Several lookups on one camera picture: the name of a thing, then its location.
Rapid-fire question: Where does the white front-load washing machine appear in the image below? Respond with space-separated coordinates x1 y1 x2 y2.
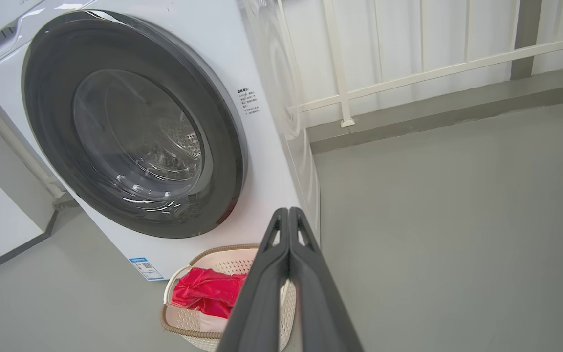
0 0 321 282

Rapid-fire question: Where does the white metal railing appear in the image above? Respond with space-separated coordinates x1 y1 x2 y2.
274 0 563 128

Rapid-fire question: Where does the red cloth garment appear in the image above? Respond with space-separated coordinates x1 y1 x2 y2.
171 267 248 319

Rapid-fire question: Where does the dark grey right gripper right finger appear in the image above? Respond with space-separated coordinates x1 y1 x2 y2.
289 207 365 352

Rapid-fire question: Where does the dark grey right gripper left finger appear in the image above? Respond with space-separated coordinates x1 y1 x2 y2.
217 207 291 352

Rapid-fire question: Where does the blue energy label sticker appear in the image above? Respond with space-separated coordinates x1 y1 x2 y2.
129 257 164 282

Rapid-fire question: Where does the cream perforated laundry basket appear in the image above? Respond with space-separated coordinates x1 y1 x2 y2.
160 243 298 352

